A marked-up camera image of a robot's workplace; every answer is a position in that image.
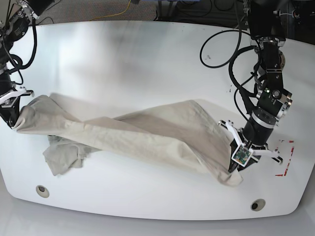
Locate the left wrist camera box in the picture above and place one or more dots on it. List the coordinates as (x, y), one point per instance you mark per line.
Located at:
(242, 155)

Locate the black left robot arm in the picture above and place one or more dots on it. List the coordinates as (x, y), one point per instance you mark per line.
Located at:
(269, 101)

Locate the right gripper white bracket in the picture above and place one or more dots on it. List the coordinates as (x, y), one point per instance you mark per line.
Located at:
(10, 104)

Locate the table cable grommet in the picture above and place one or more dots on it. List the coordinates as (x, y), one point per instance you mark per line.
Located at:
(258, 205)
(42, 191)

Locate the beige t-shirt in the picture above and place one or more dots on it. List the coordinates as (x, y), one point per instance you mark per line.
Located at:
(180, 135)

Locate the right table cable grommet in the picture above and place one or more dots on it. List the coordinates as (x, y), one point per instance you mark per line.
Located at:
(258, 205)

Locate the left table cable grommet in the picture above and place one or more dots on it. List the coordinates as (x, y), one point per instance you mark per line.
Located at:
(42, 191)

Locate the red tape rectangle marking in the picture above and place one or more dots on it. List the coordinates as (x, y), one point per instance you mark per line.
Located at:
(286, 149)

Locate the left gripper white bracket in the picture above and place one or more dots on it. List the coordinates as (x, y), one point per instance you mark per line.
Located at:
(251, 145)

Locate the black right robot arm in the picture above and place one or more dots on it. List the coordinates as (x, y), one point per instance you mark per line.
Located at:
(20, 17)

